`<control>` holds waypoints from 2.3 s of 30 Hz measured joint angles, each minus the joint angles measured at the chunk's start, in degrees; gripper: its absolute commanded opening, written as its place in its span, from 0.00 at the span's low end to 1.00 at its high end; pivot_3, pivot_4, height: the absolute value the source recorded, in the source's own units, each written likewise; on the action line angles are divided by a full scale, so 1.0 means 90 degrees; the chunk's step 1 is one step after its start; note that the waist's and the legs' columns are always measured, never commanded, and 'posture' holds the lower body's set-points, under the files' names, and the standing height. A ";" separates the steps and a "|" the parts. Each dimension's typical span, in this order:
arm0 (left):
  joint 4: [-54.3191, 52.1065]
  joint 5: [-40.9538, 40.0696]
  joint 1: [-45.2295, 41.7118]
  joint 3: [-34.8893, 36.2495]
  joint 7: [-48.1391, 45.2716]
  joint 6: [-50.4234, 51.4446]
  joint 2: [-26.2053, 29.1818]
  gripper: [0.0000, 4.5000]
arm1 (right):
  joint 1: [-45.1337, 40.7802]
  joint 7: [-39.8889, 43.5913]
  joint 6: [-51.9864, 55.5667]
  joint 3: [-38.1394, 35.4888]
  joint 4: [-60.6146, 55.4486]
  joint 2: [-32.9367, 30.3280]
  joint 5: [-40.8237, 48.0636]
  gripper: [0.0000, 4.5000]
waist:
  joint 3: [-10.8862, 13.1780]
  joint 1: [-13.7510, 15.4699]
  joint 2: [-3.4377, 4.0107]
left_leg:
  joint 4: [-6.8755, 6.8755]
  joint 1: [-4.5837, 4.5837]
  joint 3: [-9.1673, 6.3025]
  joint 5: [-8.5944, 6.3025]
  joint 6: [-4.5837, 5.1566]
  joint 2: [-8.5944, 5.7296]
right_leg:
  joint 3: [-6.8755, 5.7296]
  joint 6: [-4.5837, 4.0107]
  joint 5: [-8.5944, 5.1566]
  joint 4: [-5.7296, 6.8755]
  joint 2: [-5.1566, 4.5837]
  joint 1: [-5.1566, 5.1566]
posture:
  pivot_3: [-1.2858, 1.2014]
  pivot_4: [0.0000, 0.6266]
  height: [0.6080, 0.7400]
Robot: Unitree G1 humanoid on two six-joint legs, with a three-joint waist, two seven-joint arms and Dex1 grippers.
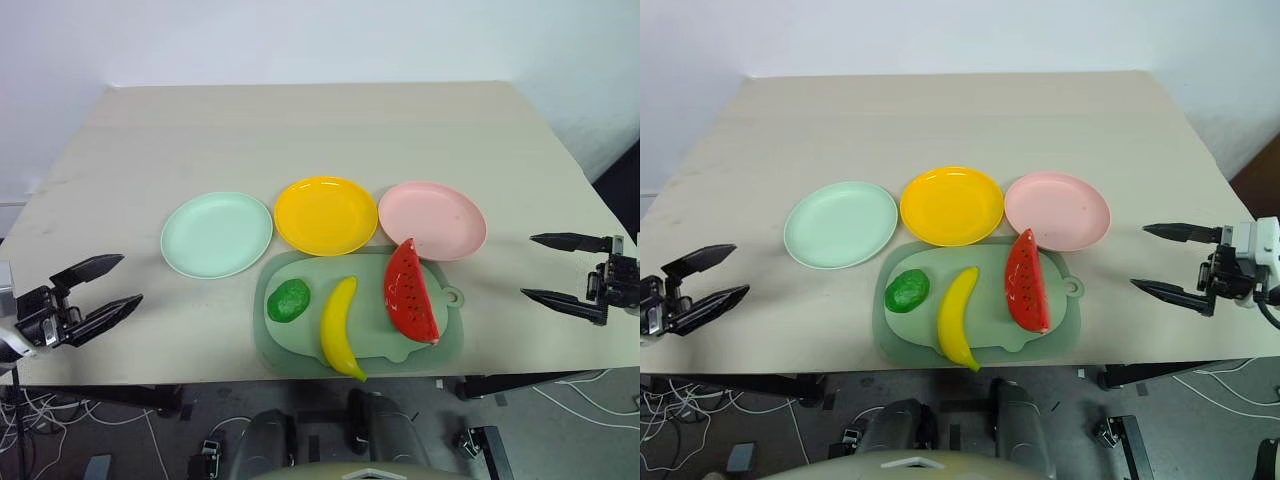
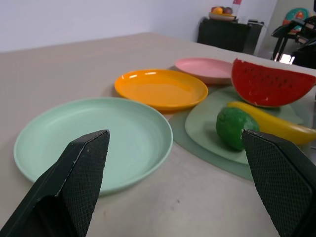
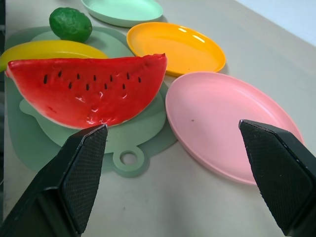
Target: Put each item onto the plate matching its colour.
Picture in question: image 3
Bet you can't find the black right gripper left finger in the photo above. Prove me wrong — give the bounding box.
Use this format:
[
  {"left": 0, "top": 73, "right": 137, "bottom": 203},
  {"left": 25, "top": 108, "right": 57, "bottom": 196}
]
[{"left": 0, "top": 124, "right": 109, "bottom": 237}]

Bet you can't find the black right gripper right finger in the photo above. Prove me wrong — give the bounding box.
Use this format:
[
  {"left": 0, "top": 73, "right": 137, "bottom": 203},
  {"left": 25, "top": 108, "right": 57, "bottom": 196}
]
[{"left": 238, "top": 119, "right": 316, "bottom": 237}]

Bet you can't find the pink plate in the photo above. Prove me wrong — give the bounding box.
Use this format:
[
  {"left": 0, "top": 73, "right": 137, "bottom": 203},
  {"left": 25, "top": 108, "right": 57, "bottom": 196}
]
[{"left": 165, "top": 72, "right": 305, "bottom": 186}]

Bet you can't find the orange plate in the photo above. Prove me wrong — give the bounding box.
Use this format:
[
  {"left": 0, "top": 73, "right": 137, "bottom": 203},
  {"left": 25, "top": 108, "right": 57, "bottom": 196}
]
[{"left": 126, "top": 22, "right": 227, "bottom": 77}]

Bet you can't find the green plate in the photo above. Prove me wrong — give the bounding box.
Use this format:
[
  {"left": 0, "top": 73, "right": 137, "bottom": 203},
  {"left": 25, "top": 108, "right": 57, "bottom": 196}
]
[{"left": 80, "top": 0, "right": 163, "bottom": 28}]

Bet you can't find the green cutting board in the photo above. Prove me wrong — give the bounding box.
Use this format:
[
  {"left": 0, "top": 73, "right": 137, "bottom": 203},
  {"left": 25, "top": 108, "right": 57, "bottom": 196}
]
[{"left": 4, "top": 26, "right": 178, "bottom": 178}]

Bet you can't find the red watermelon slice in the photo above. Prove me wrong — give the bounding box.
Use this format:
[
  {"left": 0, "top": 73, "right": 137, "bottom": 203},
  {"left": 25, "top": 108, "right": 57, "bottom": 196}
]
[{"left": 4, "top": 53, "right": 168, "bottom": 130}]

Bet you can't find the yellow banana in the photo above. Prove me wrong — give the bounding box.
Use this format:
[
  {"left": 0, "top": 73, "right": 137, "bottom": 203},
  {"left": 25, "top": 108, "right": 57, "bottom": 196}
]
[{"left": 0, "top": 39, "right": 109, "bottom": 73}]

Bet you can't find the green lime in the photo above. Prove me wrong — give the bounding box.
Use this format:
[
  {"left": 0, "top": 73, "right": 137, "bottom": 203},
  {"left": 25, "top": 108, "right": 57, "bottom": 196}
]
[{"left": 49, "top": 7, "right": 93, "bottom": 43}]

